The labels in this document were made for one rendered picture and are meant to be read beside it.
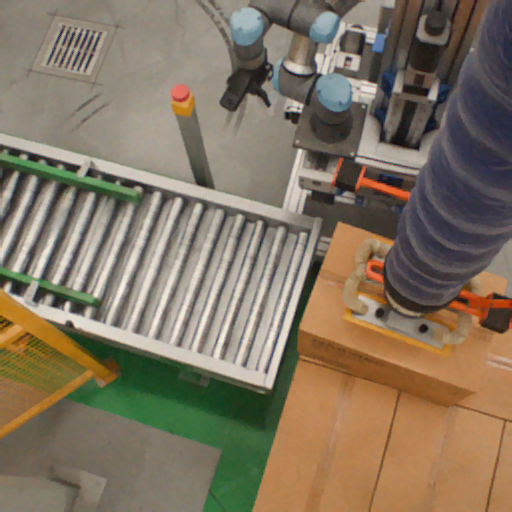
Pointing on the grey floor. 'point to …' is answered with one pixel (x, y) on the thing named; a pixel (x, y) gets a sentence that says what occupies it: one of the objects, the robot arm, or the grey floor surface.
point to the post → (187, 122)
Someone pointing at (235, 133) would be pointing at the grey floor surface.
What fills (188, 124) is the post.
